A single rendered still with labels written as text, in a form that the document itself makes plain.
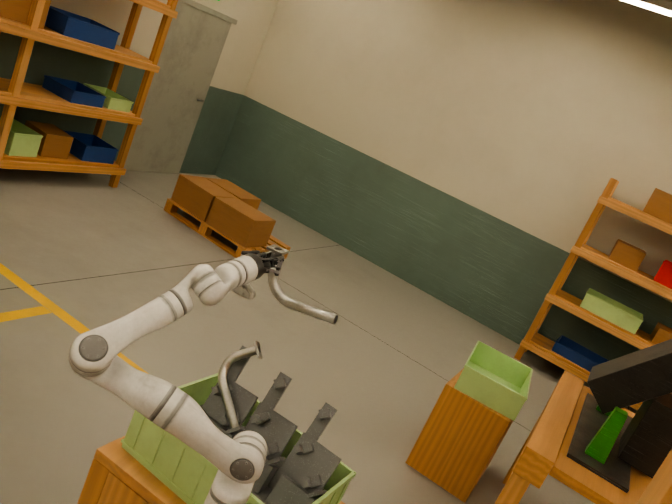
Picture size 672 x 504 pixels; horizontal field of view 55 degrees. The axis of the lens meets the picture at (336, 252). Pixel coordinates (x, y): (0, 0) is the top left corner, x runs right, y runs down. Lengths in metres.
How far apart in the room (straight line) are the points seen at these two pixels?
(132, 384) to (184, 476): 0.59
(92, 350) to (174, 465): 0.69
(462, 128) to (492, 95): 0.52
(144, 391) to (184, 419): 0.11
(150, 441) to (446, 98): 6.74
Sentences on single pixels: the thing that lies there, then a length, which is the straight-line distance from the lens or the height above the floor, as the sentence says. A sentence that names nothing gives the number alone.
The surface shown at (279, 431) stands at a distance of 2.16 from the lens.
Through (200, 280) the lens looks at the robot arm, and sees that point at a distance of 1.59.
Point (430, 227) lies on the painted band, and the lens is 8.21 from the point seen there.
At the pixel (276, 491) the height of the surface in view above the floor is 0.89.
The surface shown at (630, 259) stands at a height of 1.52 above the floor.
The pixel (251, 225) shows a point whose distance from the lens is 6.47.
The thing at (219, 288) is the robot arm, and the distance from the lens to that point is 1.59.
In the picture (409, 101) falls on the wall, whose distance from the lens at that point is 8.40.
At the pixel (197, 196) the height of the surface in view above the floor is 0.34.
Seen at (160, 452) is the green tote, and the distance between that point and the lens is 2.10.
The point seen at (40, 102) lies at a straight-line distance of 6.41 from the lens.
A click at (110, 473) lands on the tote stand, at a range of 2.17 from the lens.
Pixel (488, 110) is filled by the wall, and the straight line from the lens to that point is 8.10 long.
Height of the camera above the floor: 2.11
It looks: 15 degrees down
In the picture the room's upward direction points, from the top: 24 degrees clockwise
